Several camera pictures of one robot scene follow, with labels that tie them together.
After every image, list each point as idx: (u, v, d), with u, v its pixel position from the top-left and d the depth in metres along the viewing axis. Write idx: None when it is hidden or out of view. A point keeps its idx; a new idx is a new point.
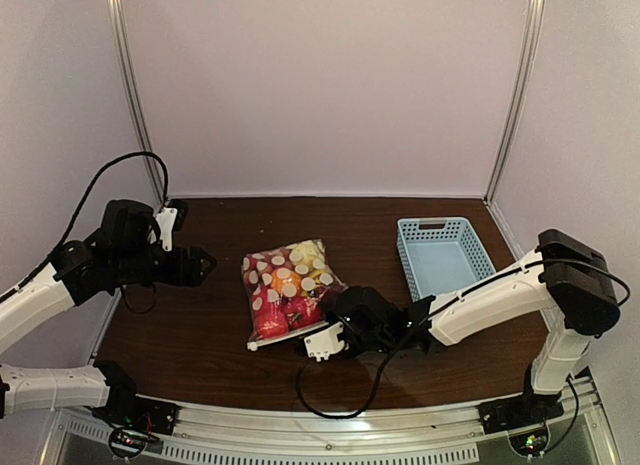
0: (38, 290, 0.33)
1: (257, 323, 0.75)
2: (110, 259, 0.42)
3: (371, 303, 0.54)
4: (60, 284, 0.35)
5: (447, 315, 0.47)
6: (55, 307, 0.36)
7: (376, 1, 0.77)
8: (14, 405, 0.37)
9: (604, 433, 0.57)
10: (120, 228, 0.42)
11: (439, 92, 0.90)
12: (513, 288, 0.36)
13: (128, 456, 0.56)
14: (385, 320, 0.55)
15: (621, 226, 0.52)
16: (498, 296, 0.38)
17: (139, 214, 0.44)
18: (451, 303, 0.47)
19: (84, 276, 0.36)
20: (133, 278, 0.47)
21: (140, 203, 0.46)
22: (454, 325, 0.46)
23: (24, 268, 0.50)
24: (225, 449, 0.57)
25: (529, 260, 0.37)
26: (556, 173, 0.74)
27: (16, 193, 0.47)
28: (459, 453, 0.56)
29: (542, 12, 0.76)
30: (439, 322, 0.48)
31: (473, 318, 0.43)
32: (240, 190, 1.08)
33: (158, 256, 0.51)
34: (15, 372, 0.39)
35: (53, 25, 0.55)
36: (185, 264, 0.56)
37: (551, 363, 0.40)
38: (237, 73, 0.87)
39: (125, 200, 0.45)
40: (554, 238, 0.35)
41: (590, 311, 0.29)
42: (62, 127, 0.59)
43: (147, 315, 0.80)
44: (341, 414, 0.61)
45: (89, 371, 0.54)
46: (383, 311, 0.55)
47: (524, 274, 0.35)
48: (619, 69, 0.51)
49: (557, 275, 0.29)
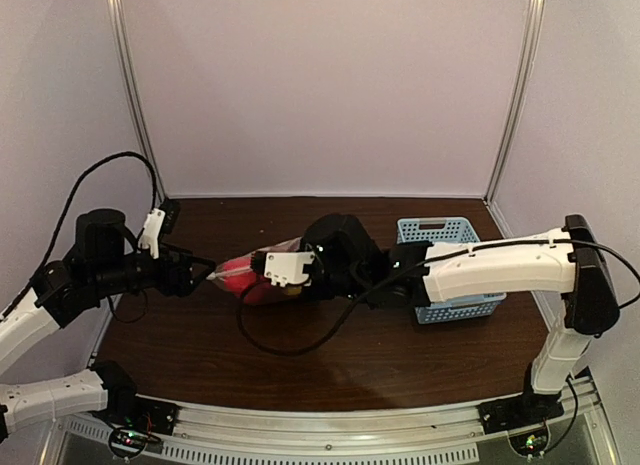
0: (21, 318, 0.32)
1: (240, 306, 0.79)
2: (90, 278, 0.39)
3: (352, 233, 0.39)
4: (42, 311, 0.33)
5: (448, 268, 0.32)
6: (40, 332, 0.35)
7: (376, 1, 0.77)
8: (14, 422, 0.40)
9: (603, 433, 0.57)
10: (95, 244, 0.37)
11: (440, 92, 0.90)
12: (537, 259, 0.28)
13: (128, 456, 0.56)
14: (364, 257, 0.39)
15: (621, 225, 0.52)
16: (519, 265, 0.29)
17: (106, 226, 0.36)
18: (452, 253, 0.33)
19: (67, 298, 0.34)
20: (115, 291, 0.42)
21: (112, 213, 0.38)
22: (449, 284, 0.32)
23: (25, 268, 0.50)
24: (225, 449, 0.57)
25: (556, 236, 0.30)
26: (556, 173, 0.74)
27: (16, 191, 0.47)
28: (459, 452, 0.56)
29: (542, 12, 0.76)
30: (438, 276, 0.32)
31: (476, 280, 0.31)
32: (240, 191, 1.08)
33: (139, 265, 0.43)
34: (13, 391, 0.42)
35: (53, 24, 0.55)
36: (175, 274, 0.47)
37: (555, 363, 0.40)
38: (237, 72, 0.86)
39: (93, 211, 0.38)
40: (582, 224, 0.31)
41: (599, 311, 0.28)
42: (62, 126, 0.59)
43: (147, 315, 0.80)
44: (342, 414, 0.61)
45: (87, 377, 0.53)
46: (364, 246, 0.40)
47: (552, 249, 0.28)
48: (618, 69, 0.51)
49: (589, 259, 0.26)
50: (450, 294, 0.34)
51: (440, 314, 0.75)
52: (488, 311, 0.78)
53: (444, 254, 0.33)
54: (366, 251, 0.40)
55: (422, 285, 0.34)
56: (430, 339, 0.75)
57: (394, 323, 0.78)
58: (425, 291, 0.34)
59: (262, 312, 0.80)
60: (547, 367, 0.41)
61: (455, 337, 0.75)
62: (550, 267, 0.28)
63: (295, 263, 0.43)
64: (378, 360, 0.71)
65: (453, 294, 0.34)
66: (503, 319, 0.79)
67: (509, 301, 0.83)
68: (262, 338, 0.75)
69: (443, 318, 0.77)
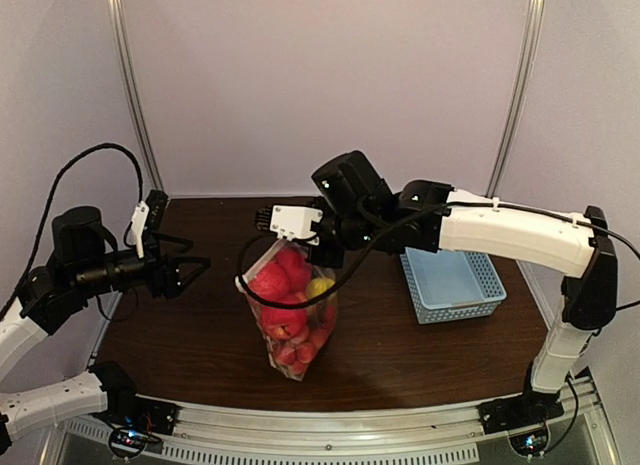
0: (7, 332, 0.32)
1: (282, 357, 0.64)
2: (74, 283, 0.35)
3: (359, 167, 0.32)
4: (27, 321, 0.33)
5: (471, 217, 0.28)
6: (29, 342, 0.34)
7: (376, 1, 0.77)
8: (17, 431, 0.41)
9: (603, 432, 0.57)
10: (73, 246, 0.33)
11: (439, 92, 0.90)
12: (559, 234, 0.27)
13: (128, 456, 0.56)
14: (374, 192, 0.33)
15: (621, 225, 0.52)
16: (539, 234, 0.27)
17: (79, 226, 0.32)
18: (476, 206, 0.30)
19: (51, 306, 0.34)
20: (102, 291, 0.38)
21: (88, 211, 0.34)
22: (464, 234, 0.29)
23: (25, 267, 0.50)
24: (225, 449, 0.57)
25: (580, 219, 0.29)
26: (556, 173, 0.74)
27: (17, 191, 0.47)
28: (458, 452, 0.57)
29: (542, 12, 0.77)
30: (459, 220, 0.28)
31: (495, 236, 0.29)
32: (240, 191, 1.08)
33: (122, 264, 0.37)
34: (12, 399, 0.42)
35: (53, 23, 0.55)
36: (158, 277, 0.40)
37: (557, 360, 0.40)
38: (237, 72, 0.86)
39: (68, 212, 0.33)
40: (601, 214, 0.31)
41: (596, 303, 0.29)
42: (63, 126, 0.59)
43: (147, 315, 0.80)
44: (342, 414, 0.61)
45: (85, 378, 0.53)
46: (372, 180, 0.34)
47: (573, 229, 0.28)
48: (617, 69, 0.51)
49: (607, 246, 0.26)
50: (459, 245, 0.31)
51: (440, 314, 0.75)
52: (489, 311, 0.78)
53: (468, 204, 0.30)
54: (375, 186, 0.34)
55: (438, 225, 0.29)
56: (430, 338, 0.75)
57: (395, 323, 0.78)
58: (437, 232, 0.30)
59: None
60: (549, 364, 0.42)
61: (455, 338, 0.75)
62: (570, 247, 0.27)
63: (303, 221, 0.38)
64: (378, 359, 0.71)
65: (462, 246, 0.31)
66: (503, 319, 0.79)
67: (509, 301, 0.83)
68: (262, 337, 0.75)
69: (443, 318, 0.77)
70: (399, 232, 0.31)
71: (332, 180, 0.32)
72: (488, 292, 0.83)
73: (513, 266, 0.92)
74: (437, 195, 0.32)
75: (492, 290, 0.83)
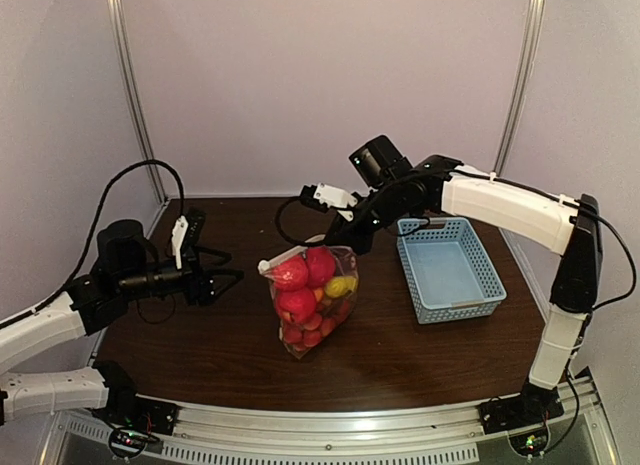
0: (57, 317, 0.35)
1: (290, 337, 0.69)
2: (119, 289, 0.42)
3: (382, 146, 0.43)
4: (76, 315, 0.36)
5: (467, 184, 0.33)
6: (66, 334, 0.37)
7: (376, 1, 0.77)
8: (13, 412, 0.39)
9: (604, 432, 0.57)
10: (119, 256, 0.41)
11: (440, 92, 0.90)
12: (544, 209, 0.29)
13: (128, 456, 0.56)
14: (394, 166, 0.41)
15: (619, 225, 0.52)
16: (524, 207, 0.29)
17: (124, 239, 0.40)
18: (474, 178, 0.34)
19: (100, 311, 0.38)
20: (143, 296, 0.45)
21: (131, 226, 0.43)
22: (461, 200, 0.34)
23: (28, 267, 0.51)
24: (224, 449, 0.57)
25: (569, 200, 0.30)
26: (556, 173, 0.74)
27: (17, 191, 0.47)
28: (459, 452, 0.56)
29: (542, 12, 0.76)
30: (456, 185, 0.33)
31: (487, 206, 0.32)
32: (241, 191, 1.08)
33: (161, 273, 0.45)
34: (14, 380, 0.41)
35: (53, 23, 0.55)
36: (194, 286, 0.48)
37: (554, 351, 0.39)
38: (237, 72, 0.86)
39: (112, 229, 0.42)
40: (594, 201, 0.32)
41: (578, 283, 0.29)
42: (62, 125, 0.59)
43: (148, 314, 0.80)
44: (343, 414, 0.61)
45: (89, 373, 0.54)
46: (393, 157, 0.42)
47: (559, 208, 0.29)
48: (618, 69, 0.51)
49: (585, 223, 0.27)
50: (458, 210, 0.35)
51: (440, 314, 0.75)
52: (489, 311, 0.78)
53: (468, 175, 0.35)
54: (396, 161, 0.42)
55: (441, 188, 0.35)
56: (430, 338, 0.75)
57: (395, 323, 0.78)
58: (440, 195, 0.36)
59: (262, 312, 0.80)
60: (546, 356, 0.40)
61: (455, 338, 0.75)
62: (549, 220, 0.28)
63: (342, 200, 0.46)
64: (378, 360, 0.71)
65: (461, 211, 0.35)
66: (503, 319, 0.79)
67: (509, 301, 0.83)
68: (262, 337, 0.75)
69: (443, 318, 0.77)
70: (407, 190, 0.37)
71: (362, 157, 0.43)
72: (488, 292, 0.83)
73: (513, 266, 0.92)
74: (448, 164, 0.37)
75: (492, 290, 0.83)
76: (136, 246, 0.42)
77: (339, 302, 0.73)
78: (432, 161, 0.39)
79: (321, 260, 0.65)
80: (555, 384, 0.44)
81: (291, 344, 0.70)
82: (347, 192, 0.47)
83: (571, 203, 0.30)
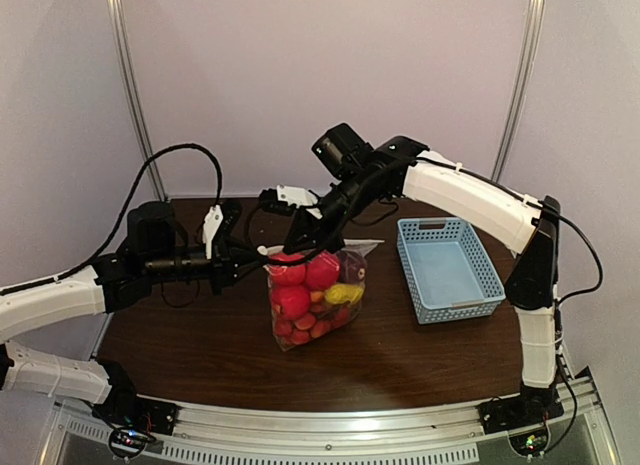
0: (77, 288, 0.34)
1: (280, 330, 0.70)
2: (144, 271, 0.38)
3: (343, 131, 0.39)
4: (98, 290, 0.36)
5: (432, 172, 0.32)
6: (85, 308, 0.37)
7: (376, 2, 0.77)
8: (12, 381, 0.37)
9: (604, 433, 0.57)
10: (147, 238, 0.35)
11: (440, 94, 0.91)
12: (506, 207, 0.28)
13: (128, 456, 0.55)
14: (356, 151, 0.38)
15: (619, 225, 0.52)
16: (487, 203, 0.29)
17: (156, 220, 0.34)
18: (441, 166, 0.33)
19: (123, 290, 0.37)
20: (168, 280, 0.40)
21: (166, 205, 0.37)
22: (425, 187, 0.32)
23: (29, 267, 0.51)
24: (224, 449, 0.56)
25: (532, 200, 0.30)
26: (555, 173, 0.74)
27: (16, 192, 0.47)
28: (460, 453, 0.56)
29: (542, 12, 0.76)
30: (421, 171, 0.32)
31: (450, 197, 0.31)
32: (241, 191, 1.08)
33: (189, 258, 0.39)
34: (22, 352, 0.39)
35: (53, 26, 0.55)
36: (222, 278, 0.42)
37: (541, 349, 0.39)
38: (235, 71, 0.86)
39: (143, 206, 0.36)
40: (554, 201, 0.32)
41: (531, 283, 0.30)
42: (60, 126, 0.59)
43: (147, 315, 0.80)
44: (341, 414, 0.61)
45: (94, 368, 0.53)
46: (354, 142, 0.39)
47: (523, 208, 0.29)
48: (617, 69, 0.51)
49: (549, 228, 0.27)
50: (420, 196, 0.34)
51: (440, 314, 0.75)
52: (489, 311, 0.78)
53: (435, 163, 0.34)
54: (357, 146, 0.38)
55: (404, 173, 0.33)
56: (429, 339, 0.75)
57: (395, 324, 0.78)
58: (402, 179, 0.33)
59: (262, 313, 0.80)
60: (530, 354, 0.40)
61: (456, 339, 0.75)
62: (513, 220, 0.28)
63: (309, 199, 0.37)
64: (378, 360, 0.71)
65: (424, 197, 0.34)
66: (503, 320, 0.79)
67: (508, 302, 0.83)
68: (262, 338, 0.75)
69: (443, 318, 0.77)
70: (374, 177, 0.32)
71: (323, 146, 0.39)
72: (488, 292, 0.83)
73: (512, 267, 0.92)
74: (411, 150, 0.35)
75: (492, 290, 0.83)
76: (167, 228, 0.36)
77: (338, 309, 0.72)
78: (397, 142, 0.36)
79: (325, 263, 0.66)
80: (549, 383, 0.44)
81: (279, 335, 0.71)
82: (309, 192, 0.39)
83: (535, 204, 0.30)
